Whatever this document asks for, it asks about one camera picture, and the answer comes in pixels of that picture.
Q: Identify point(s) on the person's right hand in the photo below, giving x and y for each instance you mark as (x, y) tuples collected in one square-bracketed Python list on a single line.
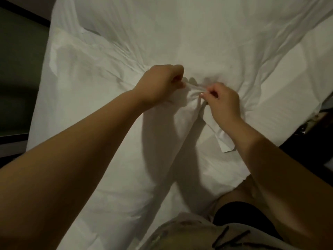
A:
[(223, 106)]

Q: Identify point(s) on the person's white printed shirt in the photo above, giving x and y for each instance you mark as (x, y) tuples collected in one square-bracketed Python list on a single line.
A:
[(177, 234)]

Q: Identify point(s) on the person's right leg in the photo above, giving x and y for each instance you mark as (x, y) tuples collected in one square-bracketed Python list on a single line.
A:
[(239, 198)]

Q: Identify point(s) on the person's right forearm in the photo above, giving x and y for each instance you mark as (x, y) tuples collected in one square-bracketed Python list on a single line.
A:
[(291, 179)]

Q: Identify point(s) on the person's left forearm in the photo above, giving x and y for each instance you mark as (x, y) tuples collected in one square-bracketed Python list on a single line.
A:
[(67, 169)]

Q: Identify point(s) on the person's left hand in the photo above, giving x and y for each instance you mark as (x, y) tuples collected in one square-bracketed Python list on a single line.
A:
[(156, 86)]

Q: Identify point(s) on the white duvet cover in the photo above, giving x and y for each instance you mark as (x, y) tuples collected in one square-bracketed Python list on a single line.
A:
[(130, 28)]

